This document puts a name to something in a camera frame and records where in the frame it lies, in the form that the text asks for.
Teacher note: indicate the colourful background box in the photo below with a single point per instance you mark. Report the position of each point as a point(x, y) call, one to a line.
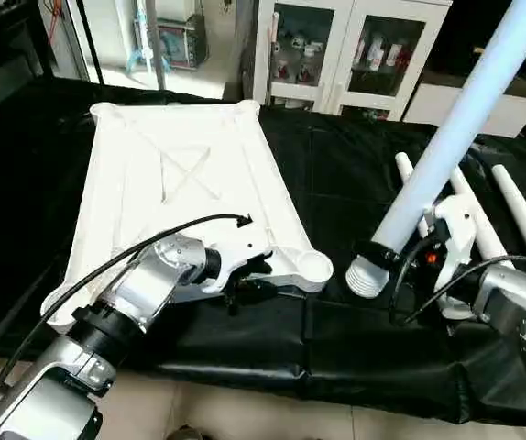
point(185, 46)

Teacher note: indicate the white plastic table top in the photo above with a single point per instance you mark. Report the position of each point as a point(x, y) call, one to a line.
point(126, 229)

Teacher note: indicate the black work surface mat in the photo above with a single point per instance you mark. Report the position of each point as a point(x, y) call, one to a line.
point(336, 165)

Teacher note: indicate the white glass door cabinet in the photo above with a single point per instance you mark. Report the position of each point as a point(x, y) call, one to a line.
point(345, 46)

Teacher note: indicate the white drawer unit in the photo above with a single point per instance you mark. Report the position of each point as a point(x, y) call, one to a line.
point(520, 115)

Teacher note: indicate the black vertical pole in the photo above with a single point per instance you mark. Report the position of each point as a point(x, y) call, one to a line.
point(87, 37)

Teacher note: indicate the white plastic table leg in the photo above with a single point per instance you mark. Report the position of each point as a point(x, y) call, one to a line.
point(520, 206)
point(465, 119)
point(485, 225)
point(404, 167)

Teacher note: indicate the black metal shelf frame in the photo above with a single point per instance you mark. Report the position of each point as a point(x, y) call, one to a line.
point(6, 37)

